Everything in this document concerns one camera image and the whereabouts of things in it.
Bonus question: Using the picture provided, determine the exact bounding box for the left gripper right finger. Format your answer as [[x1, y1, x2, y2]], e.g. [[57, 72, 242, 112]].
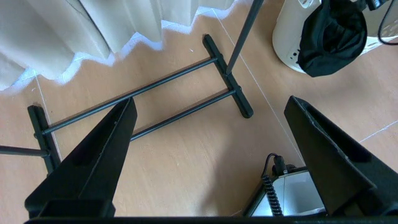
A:
[[283, 95, 398, 217]]

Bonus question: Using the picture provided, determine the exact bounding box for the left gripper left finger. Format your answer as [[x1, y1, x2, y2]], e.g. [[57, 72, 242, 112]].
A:
[[24, 96, 139, 218]]

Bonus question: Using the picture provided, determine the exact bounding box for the black garment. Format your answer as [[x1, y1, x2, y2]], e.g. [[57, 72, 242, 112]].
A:
[[297, 0, 369, 78]]

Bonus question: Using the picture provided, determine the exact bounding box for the white laundry basket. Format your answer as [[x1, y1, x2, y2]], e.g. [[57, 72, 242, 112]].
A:
[[272, 0, 398, 74]]

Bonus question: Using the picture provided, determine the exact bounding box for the black clothes rack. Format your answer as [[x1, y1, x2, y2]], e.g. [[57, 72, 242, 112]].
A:
[[0, 0, 266, 175]]

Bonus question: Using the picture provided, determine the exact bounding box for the beige curtain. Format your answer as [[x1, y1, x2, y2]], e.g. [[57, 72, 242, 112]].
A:
[[0, 0, 238, 91]]

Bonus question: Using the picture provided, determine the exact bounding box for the black coiled cable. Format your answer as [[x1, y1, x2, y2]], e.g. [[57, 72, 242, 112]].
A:
[[260, 152, 285, 217]]

